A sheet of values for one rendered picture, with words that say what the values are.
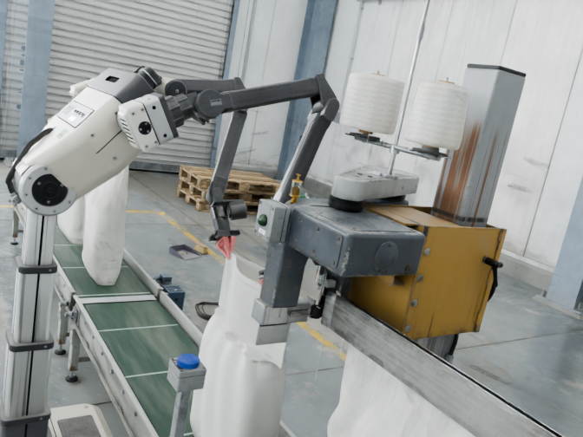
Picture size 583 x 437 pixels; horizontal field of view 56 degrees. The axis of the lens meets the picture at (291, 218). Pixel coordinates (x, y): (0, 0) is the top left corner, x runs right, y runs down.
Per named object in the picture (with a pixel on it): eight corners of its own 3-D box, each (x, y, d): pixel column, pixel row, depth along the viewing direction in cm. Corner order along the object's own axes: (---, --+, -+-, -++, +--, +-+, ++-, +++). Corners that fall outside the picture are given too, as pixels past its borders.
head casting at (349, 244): (257, 297, 144) (277, 186, 138) (331, 293, 158) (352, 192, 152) (324, 351, 120) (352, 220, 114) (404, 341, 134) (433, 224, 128)
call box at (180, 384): (166, 377, 152) (168, 357, 151) (193, 374, 156) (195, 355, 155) (176, 393, 146) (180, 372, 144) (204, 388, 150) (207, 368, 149)
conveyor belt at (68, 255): (18, 205, 465) (19, 194, 463) (68, 207, 487) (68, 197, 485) (78, 315, 288) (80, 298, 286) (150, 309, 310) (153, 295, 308)
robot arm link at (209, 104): (317, 75, 177) (333, 68, 168) (326, 117, 178) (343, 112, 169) (184, 97, 158) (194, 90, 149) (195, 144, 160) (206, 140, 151)
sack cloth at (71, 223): (49, 224, 400) (59, 124, 384) (81, 225, 412) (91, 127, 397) (64, 244, 363) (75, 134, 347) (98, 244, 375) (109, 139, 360)
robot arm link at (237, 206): (207, 194, 206) (211, 187, 198) (237, 191, 209) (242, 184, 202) (212, 225, 203) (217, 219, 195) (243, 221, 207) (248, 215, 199)
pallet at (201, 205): (175, 195, 754) (177, 185, 751) (253, 200, 818) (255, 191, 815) (197, 211, 686) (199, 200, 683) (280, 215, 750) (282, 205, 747)
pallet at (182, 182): (177, 185, 749) (179, 174, 746) (254, 191, 818) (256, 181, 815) (202, 200, 682) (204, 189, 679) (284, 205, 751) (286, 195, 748)
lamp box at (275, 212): (253, 233, 138) (259, 198, 136) (269, 233, 140) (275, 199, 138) (268, 243, 132) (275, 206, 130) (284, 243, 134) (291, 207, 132)
